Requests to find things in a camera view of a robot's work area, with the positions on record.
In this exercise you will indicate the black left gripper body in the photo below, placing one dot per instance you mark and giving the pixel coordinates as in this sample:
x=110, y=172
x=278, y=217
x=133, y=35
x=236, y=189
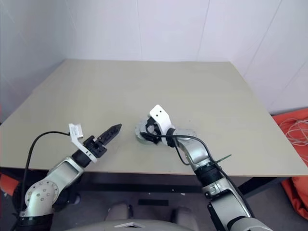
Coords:
x=95, y=146

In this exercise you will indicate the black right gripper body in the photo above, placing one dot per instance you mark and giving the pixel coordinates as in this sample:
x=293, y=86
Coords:
x=152, y=128

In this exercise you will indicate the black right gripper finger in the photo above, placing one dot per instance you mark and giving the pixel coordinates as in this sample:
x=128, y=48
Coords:
x=148, y=139

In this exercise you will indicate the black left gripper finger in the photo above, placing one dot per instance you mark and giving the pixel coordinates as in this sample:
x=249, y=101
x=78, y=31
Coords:
x=110, y=131
x=111, y=138

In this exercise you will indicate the round metal gear disc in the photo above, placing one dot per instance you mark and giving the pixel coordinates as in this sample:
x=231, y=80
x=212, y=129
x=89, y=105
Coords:
x=139, y=127

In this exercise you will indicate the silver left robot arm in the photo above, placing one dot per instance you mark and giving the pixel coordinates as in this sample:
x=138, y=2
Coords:
x=60, y=173

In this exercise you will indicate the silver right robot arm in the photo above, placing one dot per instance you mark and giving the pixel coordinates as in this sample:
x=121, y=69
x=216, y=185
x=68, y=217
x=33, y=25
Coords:
x=195, y=149

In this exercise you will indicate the dark rounded grey shape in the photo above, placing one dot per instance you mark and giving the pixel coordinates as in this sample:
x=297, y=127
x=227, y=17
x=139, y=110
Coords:
x=118, y=211
x=183, y=215

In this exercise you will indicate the grey robot torso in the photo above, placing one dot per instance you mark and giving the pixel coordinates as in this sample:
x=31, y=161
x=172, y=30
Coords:
x=144, y=226

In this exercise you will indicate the small orange cloth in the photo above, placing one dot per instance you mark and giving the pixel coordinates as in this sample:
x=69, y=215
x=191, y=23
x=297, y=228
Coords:
x=7, y=184

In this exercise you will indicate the orange fabric bag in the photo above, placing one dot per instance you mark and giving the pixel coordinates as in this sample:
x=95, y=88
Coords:
x=298, y=192

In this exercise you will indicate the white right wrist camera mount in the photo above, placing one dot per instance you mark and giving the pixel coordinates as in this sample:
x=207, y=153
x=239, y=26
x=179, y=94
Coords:
x=161, y=118

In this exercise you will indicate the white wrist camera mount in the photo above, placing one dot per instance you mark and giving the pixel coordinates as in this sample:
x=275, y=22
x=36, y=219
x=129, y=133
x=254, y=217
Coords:
x=161, y=118
x=77, y=134

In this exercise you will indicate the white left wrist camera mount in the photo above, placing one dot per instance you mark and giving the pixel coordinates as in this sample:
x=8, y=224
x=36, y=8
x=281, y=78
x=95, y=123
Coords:
x=77, y=134

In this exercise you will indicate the black table frame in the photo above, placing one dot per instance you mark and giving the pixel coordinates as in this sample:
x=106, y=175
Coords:
x=144, y=180

